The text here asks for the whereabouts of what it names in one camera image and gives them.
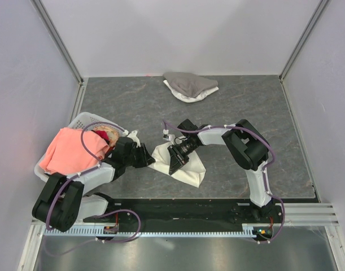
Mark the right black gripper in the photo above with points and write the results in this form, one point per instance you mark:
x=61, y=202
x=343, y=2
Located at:
x=176, y=162

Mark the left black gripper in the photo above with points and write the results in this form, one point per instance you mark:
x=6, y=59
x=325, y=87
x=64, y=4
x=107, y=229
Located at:
x=145, y=158

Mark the white cloth napkin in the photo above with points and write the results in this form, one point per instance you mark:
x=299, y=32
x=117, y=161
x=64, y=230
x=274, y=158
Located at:
x=192, y=173

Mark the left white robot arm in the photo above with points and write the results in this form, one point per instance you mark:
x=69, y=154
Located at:
x=62, y=201

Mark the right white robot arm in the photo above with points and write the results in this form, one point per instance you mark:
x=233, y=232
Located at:
x=246, y=145

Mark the white plastic basket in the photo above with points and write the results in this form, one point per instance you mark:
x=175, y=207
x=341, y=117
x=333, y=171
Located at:
x=82, y=124

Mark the red item in basket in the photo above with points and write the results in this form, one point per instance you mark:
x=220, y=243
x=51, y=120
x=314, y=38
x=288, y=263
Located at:
x=109, y=134

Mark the grey folded cloth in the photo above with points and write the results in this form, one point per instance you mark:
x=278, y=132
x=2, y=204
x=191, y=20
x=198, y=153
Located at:
x=189, y=84

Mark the pink cloth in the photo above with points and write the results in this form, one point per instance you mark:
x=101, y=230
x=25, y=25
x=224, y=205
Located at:
x=67, y=154

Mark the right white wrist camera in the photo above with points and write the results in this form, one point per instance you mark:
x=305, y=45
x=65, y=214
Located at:
x=167, y=136

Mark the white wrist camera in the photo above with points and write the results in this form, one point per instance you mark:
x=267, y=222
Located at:
x=133, y=135
x=167, y=136

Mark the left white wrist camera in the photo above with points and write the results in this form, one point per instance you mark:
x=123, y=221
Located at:
x=133, y=135

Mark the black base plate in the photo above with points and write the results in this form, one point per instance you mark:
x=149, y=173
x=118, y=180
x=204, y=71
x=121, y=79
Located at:
x=189, y=215

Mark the white cable duct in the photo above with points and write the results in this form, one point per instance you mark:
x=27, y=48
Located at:
x=98, y=230

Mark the left aluminium frame post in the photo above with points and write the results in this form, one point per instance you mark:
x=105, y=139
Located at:
x=46, y=19

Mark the aluminium frame post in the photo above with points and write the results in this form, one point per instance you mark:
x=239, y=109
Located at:
x=46, y=19
x=308, y=30

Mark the right aluminium frame post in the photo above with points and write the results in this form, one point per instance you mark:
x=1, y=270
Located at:
x=308, y=30

